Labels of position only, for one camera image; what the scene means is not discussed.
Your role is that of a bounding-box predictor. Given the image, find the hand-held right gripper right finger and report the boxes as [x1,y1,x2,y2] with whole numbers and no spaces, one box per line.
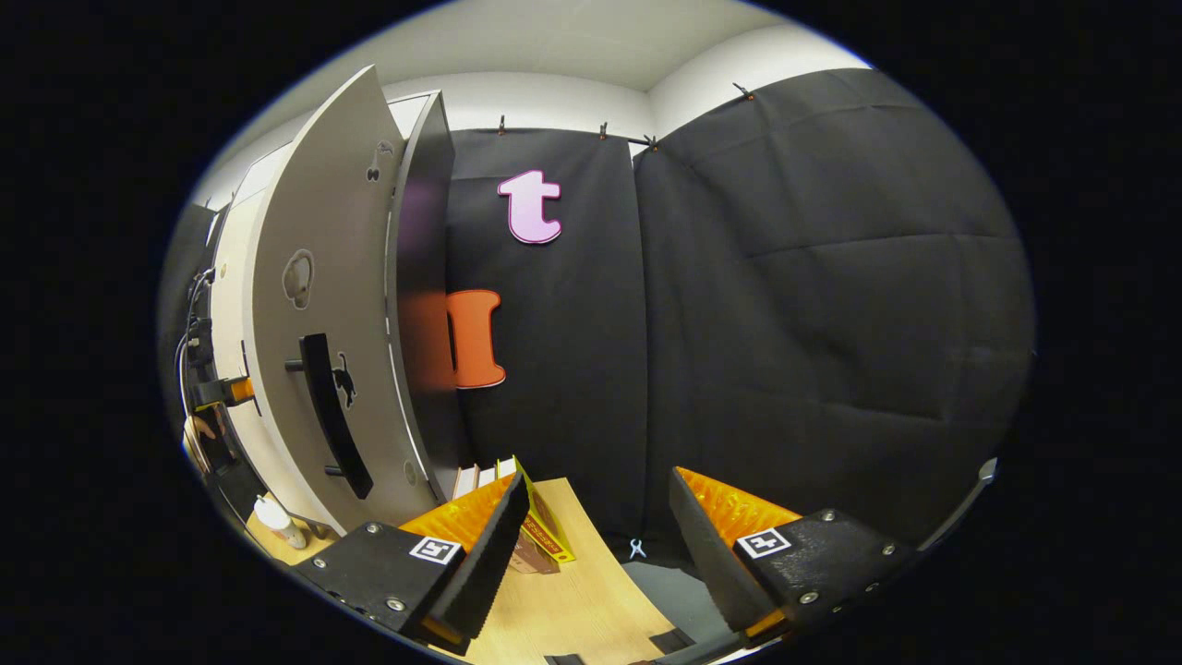
[668,467,924,647]

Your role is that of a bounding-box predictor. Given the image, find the yellow book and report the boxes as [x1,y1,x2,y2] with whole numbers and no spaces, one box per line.
[499,457,575,564]

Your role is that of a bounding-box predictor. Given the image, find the small white bottle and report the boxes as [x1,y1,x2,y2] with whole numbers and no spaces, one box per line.
[254,496,308,550]

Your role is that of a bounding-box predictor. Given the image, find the headphone sticker cabinet door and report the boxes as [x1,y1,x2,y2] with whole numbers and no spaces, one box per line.
[242,65,444,537]

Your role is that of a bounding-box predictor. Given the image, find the black door handle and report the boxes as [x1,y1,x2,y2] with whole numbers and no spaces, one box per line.
[284,332,375,501]

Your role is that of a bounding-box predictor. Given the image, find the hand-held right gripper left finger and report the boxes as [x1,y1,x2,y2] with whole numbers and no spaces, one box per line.
[291,472,531,657]

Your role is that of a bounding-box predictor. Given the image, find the beige double-door shoe cabinet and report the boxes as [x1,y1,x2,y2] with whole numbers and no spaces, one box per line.
[205,90,474,532]

